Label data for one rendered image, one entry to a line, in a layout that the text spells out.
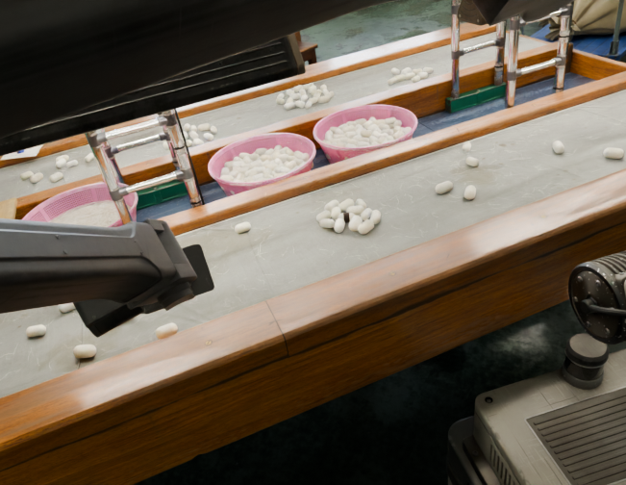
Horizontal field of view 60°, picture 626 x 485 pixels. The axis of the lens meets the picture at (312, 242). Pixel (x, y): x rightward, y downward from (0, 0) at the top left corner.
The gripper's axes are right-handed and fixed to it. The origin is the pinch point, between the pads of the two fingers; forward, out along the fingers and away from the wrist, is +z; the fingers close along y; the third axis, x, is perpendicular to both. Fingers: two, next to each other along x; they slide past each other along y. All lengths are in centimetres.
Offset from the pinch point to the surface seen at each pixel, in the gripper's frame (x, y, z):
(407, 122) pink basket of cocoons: -25, -67, 47
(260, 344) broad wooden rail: 12.6, -8.9, -0.4
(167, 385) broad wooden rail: 13.5, 5.3, -0.5
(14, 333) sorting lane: -2.4, 29.1, 21.6
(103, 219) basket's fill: -23, 12, 47
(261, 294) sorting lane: 5.6, -12.6, 11.6
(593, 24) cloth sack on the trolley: -85, -273, 184
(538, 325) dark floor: 44, -102, 80
